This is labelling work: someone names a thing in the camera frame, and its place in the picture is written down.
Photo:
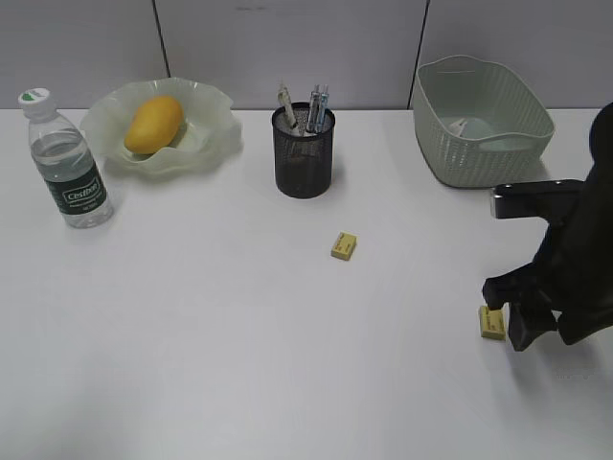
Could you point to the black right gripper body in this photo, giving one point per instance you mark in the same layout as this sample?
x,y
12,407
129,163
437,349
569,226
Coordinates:
x,y
573,265

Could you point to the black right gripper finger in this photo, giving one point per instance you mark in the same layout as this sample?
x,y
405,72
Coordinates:
x,y
529,319
515,287

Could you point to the yellow eraser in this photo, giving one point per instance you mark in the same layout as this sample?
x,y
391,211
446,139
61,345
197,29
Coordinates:
x,y
344,246
492,323

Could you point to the white waste paper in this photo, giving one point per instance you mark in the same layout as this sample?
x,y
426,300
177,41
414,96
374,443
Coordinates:
x,y
460,128

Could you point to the blue grey ballpoint pen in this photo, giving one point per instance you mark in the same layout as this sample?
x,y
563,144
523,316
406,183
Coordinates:
x,y
314,105

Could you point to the grey white ballpoint pen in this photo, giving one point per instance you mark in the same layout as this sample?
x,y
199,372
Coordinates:
x,y
322,108

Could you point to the yellow mango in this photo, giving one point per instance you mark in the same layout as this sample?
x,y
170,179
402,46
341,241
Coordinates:
x,y
154,125

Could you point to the clear plastic water bottle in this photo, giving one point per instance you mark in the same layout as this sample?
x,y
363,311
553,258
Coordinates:
x,y
65,162

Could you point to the pale green plastic basket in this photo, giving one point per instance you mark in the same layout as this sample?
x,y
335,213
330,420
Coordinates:
x,y
510,126

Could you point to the black mesh pen holder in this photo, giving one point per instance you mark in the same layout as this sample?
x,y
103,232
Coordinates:
x,y
303,164

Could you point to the pale green wavy glass plate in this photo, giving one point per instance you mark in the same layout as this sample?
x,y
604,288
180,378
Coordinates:
x,y
209,135

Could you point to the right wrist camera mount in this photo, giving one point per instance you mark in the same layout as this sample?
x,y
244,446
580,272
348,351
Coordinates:
x,y
550,200

